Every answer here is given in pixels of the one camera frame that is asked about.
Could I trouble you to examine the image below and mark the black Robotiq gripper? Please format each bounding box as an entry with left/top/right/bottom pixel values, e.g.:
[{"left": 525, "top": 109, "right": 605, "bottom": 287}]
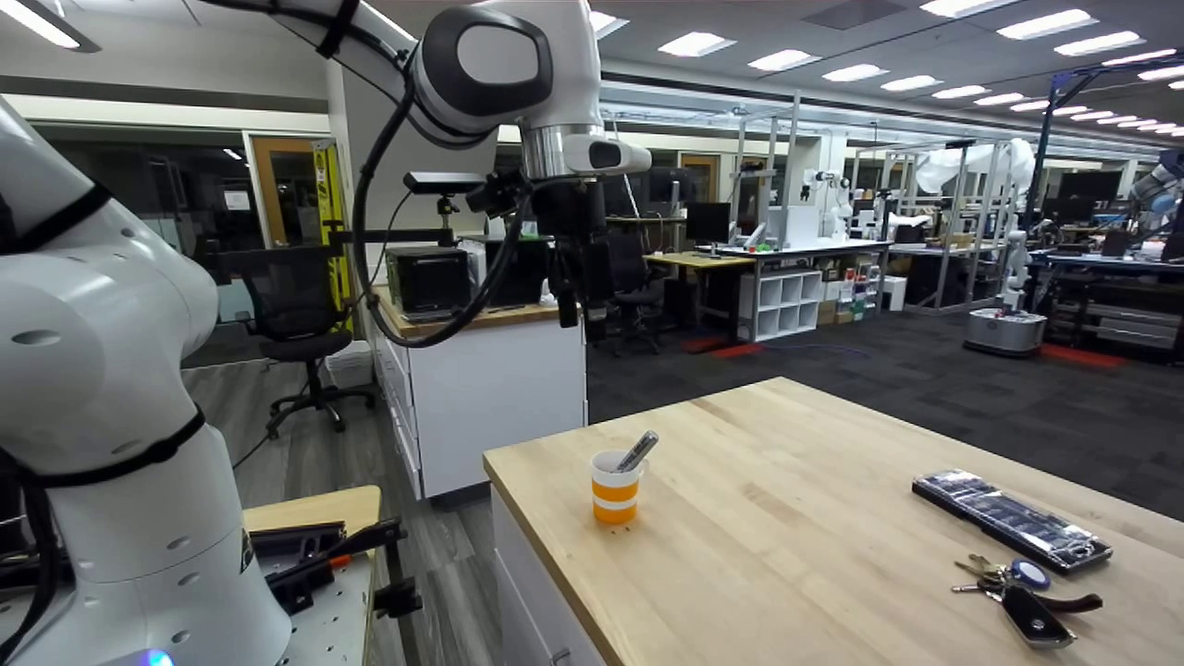
[{"left": 530, "top": 175, "right": 616, "bottom": 347}]

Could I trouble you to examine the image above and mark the grey Sharpie marker black cap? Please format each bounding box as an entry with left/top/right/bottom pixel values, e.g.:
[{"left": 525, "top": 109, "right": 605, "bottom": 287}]
[{"left": 616, "top": 426, "right": 664, "bottom": 477}]

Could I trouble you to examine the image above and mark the white and orange mug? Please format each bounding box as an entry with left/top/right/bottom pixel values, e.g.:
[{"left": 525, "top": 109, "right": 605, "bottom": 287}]
[{"left": 590, "top": 447, "right": 649, "bottom": 532}]

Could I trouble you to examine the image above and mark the black swivel chair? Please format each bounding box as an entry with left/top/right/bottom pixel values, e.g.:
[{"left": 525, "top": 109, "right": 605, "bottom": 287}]
[{"left": 599, "top": 221, "right": 673, "bottom": 344}]

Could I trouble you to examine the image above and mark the white cabinet with wooden top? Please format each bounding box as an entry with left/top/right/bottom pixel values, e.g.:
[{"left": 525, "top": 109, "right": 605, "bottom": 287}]
[{"left": 372, "top": 294, "right": 591, "bottom": 503}]

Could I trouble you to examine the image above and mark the wooden desk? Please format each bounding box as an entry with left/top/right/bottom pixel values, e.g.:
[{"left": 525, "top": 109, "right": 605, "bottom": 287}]
[{"left": 643, "top": 246, "right": 758, "bottom": 332}]

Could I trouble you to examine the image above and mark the red floor mat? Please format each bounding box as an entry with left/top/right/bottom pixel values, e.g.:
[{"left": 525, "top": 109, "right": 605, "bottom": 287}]
[
  {"left": 1038, "top": 341, "right": 1128, "bottom": 376},
  {"left": 685, "top": 332, "right": 765, "bottom": 363}
]

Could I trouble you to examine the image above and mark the black box monitor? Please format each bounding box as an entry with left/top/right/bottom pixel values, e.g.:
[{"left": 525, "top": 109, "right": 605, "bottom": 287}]
[{"left": 383, "top": 241, "right": 483, "bottom": 321}]

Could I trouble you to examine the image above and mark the white cubby shelf unit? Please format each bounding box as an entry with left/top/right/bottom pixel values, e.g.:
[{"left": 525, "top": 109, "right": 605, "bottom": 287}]
[{"left": 732, "top": 263, "right": 829, "bottom": 347}]

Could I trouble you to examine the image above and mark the black mesh office chair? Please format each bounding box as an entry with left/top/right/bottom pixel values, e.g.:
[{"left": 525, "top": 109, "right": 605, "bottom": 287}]
[{"left": 237, "top": 241, "right": 377, "bottom": 436}]

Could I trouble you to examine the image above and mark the rectangular ceiling light panel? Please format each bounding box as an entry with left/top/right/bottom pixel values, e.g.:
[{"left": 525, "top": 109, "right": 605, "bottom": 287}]
[
  {"left": 820, "top": 59, "right": 891, "bottom": 87},
  {"left": 746, "top": 43, "right": 822, "bottom": 76},
  {"left": 995, "top": 4, "right": 1103, "bottom": 43},
  {"left": 1051, "top": 27, "right": 1148, "bottom": 64},
  {"left": 657, "top": 28, "right": 741, "bottom": 64},
  {"left": 876, "top": 71, "right": 943, "bottom": 94}
]

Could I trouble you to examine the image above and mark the bunch of metal keys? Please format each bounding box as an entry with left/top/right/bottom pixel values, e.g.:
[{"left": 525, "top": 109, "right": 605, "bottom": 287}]
[{"left": 948, "top": 551, "right": 1014, "bottom": 603}]

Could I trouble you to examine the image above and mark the black remote with silver buttons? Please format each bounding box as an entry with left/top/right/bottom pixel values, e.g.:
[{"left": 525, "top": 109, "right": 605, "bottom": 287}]
[{"left": 911, "top": 464, "right": 1119, "bottom": 575}]

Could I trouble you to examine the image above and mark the blue round key tag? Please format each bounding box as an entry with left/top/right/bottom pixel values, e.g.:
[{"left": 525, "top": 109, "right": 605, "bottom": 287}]
[{"left": 1006, "top": 554, "right": 1055, "bottom": 594}]

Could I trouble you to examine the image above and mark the black workbench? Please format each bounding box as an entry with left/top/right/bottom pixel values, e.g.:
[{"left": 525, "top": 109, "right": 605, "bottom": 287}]
[{"left": 1044, "top": 246, "right": 1184, "bottom": 363}]

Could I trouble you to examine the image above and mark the black car key fob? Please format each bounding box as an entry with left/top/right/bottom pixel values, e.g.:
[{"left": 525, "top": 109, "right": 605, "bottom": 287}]
[{"left": 1001, "top": 584, "right": 1080, "bottom": 651}]

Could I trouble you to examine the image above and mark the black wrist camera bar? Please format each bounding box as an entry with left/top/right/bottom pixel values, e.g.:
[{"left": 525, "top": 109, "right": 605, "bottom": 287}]
[{"left": 401, "top": 165, "right": 490, "bottom": 200}]

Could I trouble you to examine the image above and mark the yellow post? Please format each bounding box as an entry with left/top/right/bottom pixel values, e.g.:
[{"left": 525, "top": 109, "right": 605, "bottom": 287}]
[{"left": 310, "top": 142, "right": 358, "bottom": 341}]

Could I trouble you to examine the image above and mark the black clamp bracket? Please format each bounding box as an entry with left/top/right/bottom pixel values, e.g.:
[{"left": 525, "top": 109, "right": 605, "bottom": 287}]
[{"left": 248, "top": 519, "right": 426, "bottom": 621}]

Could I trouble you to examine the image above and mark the white robot on round pedestal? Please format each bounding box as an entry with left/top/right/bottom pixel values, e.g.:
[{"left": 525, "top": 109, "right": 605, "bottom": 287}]
[{"left": 963, "top": 135, "right": 1055, "bottom": 357}]

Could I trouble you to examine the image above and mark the black key strap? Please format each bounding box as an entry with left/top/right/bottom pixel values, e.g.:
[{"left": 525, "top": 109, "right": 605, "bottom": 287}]
[{"left": 1039, "top": 593, "right": 1108, "bottom": 617}]

